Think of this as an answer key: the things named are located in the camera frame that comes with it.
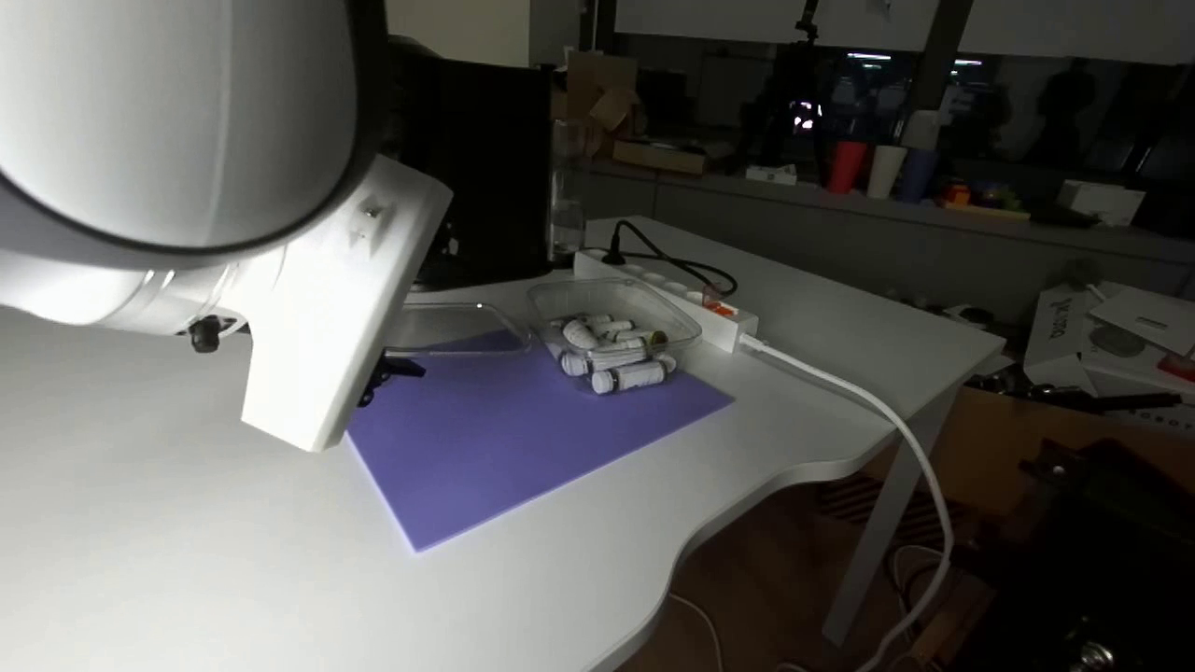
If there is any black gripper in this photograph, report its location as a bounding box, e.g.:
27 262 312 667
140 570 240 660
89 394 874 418
358 351 425 407

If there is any clear plastic box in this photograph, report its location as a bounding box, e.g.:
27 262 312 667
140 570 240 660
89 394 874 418
386 281 698 394

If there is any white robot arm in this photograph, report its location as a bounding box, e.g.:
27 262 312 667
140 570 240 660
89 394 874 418
0 0 451 418

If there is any cardboard box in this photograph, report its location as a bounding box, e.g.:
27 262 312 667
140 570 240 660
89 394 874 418
568 52 647 158

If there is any purple paper sheet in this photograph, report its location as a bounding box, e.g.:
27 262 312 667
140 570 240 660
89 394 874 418
347 348 734 553

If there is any white batteries pile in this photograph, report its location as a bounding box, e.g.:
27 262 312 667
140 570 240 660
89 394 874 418
542 313 677 394

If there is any black coffee machine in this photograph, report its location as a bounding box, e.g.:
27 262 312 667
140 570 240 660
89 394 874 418
383 38 553 287

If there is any clear water tank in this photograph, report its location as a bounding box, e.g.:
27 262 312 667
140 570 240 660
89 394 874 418
551 118 587 266

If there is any white power strip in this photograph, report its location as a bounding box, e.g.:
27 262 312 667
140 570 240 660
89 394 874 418
573 248 757 351

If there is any red cup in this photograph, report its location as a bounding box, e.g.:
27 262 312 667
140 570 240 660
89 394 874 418
831 143 871 195

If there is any white cup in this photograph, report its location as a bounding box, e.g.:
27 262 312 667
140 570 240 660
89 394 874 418
866 144 907 197

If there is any blue cup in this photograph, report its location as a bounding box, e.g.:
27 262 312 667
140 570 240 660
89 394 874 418
896 150 939 200

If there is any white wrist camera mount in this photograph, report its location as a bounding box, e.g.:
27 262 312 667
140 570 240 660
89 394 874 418
235 153 457 454

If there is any black power cable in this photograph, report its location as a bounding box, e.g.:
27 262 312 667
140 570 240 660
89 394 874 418
604 216 744 299

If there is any white power cable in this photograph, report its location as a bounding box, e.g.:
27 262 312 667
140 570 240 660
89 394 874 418
735 331 962 672

